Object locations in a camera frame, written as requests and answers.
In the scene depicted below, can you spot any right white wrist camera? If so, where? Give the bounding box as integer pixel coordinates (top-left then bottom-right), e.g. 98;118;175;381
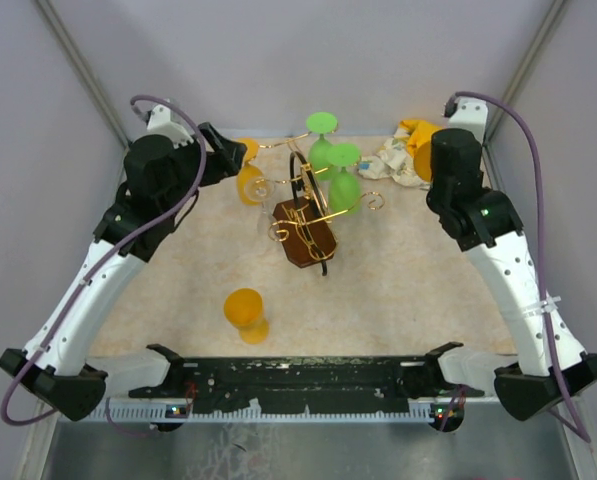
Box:
444;97;488;143

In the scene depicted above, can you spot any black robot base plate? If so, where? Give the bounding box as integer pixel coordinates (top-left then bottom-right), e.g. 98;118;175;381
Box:
127;355;485;415

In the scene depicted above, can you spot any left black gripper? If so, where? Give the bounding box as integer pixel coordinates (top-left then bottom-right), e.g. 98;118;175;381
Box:
160;121;246;218

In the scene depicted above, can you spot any orange wine glass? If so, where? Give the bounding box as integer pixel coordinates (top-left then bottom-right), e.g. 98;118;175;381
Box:
236;137;264;205
223;288;269;344
413;141;433;183

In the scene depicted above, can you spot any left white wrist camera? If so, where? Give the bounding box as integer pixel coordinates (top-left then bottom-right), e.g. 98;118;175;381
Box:
146;105;194;148

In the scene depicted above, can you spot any gold wire wine glass rack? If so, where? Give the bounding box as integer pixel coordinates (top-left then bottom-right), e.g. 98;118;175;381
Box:
268;137;385;276

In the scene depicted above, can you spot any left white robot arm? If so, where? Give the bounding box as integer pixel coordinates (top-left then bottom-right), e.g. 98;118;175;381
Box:
0;122;247;421

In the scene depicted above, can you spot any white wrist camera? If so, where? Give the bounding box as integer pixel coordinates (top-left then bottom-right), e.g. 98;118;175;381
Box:
146;105;194;148
444;97;488;143

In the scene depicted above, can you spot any clear wine glass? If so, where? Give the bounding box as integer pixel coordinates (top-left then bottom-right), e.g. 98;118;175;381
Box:
244;176;276;236

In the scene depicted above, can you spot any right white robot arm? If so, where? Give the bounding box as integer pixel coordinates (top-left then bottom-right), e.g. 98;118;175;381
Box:
424;128;597;421

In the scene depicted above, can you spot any white slotted cable duct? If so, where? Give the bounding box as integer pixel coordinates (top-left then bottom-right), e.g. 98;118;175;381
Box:
86;401;447;424

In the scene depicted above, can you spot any green wine glass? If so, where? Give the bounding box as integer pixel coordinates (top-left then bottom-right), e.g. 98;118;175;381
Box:
306;112;338;182
326;143;361;213

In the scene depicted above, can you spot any crumpled floral yellow cloth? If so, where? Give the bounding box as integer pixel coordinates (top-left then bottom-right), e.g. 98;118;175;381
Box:
358;119;443;190

